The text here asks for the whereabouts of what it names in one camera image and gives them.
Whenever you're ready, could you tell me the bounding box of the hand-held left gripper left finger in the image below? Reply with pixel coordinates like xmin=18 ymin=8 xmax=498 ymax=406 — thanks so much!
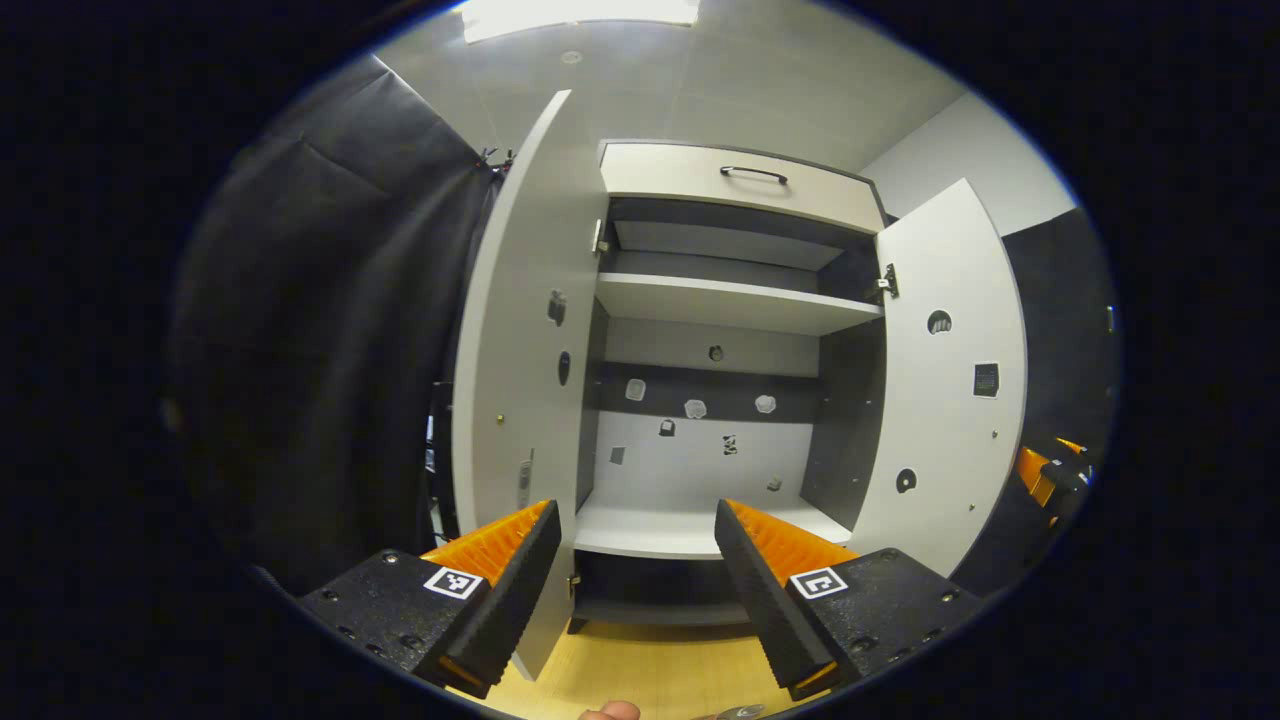
xmin=298 ymin=500 xmax=563 ymax=699

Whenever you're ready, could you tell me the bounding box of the ceiling light panel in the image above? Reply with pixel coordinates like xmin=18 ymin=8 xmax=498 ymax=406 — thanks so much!
xmin=462 ymin=0 xmax=701 ymax=43

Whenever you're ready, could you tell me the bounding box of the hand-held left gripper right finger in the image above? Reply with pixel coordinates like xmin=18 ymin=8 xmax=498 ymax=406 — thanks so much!
xmin=714 ymin=498 xmax=987 ymax=702

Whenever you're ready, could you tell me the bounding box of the white and grey cabinet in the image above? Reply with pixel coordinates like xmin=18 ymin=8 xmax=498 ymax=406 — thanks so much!
xmin=570 ymin=140 xmax=891 ymax=636

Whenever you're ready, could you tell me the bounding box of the white cabinet door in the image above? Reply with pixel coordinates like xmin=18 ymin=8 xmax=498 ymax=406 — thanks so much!
xmin=848 ymin=178 xmax=1029 ymax=579
xmin=450 ymin=90 xmax=613 ymax=681

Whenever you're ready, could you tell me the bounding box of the white drawer front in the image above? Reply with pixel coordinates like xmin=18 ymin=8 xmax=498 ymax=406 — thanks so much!
xmin=598 ymin=141 xmax=887 ymax=234

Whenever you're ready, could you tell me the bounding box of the white cabinet shelf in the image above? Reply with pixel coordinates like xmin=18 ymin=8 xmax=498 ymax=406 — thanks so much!
xmin=595 ymin=272 xmax=886 ymax=336

